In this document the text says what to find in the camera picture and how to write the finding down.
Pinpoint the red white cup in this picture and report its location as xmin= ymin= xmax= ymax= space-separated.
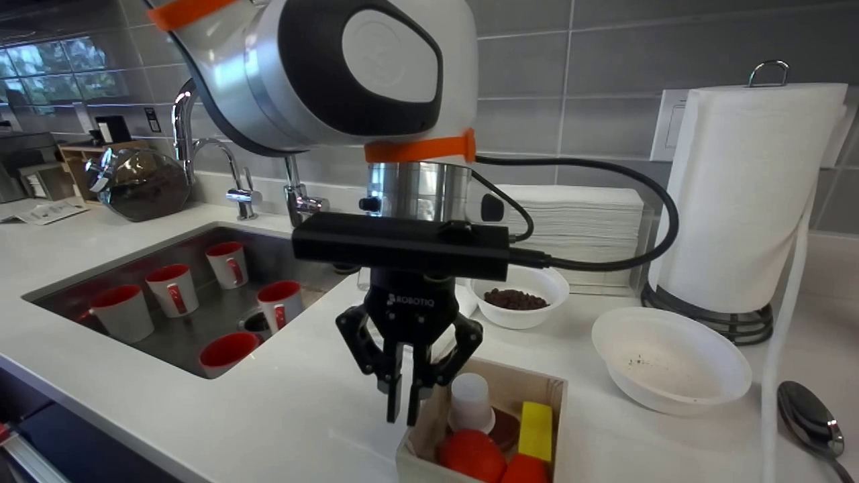
xmin=199 ymin=331 xmax=260 ymax=378
xmin=89 ymin=285 xmax=153 ymax=344
xmin=204 ymin=242 xmax=247 ymax=291
xmin=145 ymin=264 xmax=199 ymax=316
xmin=258 ymin=280 xmax=302 ymax=334

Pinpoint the small chrome side faucet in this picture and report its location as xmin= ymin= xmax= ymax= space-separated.
xmin=192 ymin=138 xmax=260 ymax=221

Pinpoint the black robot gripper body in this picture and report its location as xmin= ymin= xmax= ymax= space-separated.
xmin=334 ymin=269 xmax=483 ymax=390

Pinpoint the stack of white napkins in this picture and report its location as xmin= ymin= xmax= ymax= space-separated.
xmin=503 ymin=185 xmax=643 ymax=264

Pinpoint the stainless steel sink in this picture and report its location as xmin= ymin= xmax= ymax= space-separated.
xmin=27 ymin=226 xmax=345 ymax=378

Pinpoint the white bowl with coffee beans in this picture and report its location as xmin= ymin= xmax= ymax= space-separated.
xmin=466 ymin=267 xmax=568 ymax=331

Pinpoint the red white cup far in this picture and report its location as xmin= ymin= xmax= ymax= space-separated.
xmin=204 ymin=242 xmax=247 ymax=291

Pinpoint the red white cup front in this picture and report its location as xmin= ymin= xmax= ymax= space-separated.
xmin=199 ymin=331 xmax=260 ymax=378

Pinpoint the empty white bowl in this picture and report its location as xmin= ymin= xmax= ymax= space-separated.
xmin=589 ymin=307 xmax=750 ymax=417

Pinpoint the yellow block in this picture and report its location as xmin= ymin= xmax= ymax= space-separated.
xmin=518 ymin=402 xmax=556 ymax=462

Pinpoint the red white cup middle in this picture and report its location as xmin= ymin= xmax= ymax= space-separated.
xmin=145 ymin=264 xmax=199 ymax=316

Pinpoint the large orange ball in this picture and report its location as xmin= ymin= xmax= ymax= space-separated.
xmin=435 ymin=429 xmax=503 ymax=483

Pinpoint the small orange ball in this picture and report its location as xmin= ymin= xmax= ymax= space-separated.
xmin=499 ymin=453 xmax=549 ymax=483

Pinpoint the red white cup right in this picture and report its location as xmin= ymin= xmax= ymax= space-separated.
xmin=258 ymin=280 xmax=302 ymax=334

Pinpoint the white paper towel roll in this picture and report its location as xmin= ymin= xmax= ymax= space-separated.
xmin=647 ymin=84 xmax=851 ymax=483

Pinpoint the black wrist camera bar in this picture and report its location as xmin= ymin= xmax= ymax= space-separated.
xmin=293 ymin=212 xmax=510 ymax=280

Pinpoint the chrome kitchen faucet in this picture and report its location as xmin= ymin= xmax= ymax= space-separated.
xmin=170 ymin=77 xmax=328 ymax=226

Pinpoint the small white plastic cup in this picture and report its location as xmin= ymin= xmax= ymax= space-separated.
xmin=448 ymin=373 xmax=497 ymax=436

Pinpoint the black metal spoon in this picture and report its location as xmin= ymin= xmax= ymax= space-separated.
xmin=776 ymin=382 xmax=852 ymax=483

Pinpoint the red white cup left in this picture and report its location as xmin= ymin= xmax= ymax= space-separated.
xmin=89 ymin=285 xmax=153 ymax=344

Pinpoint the black camera cable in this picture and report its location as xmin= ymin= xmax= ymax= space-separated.
xmin=466 ymin=154 xmax=680 ymax=273

